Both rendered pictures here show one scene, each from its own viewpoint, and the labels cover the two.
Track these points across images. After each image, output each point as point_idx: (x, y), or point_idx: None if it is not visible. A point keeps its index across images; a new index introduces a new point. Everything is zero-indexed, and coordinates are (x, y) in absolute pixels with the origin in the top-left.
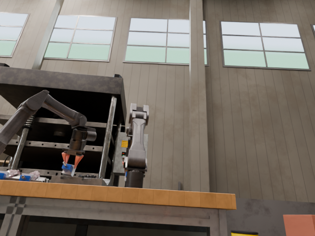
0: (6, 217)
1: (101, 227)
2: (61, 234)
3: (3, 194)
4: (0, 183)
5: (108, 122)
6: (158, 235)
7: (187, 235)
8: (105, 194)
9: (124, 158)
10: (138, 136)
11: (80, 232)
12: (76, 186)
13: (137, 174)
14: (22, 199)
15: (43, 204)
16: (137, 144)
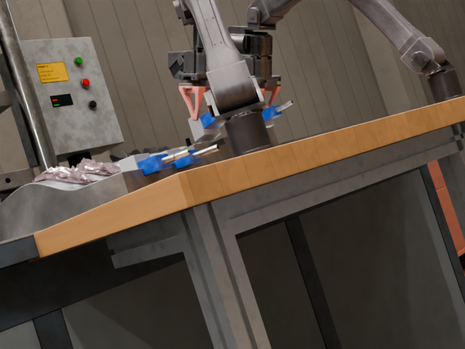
0: (463, 156)
1: (315, 212)
2: (273, 248)
3: (459, 121)
4: (448, 106)
5: (3, 14)
6: (378, 194)
7: (402, 182)
8: None
9: (423, 55)
10: (399, 14)
11: (295, 230)
12: None
13: (456, 73)
14: (462, 125)
15: None
16: (413, 28)
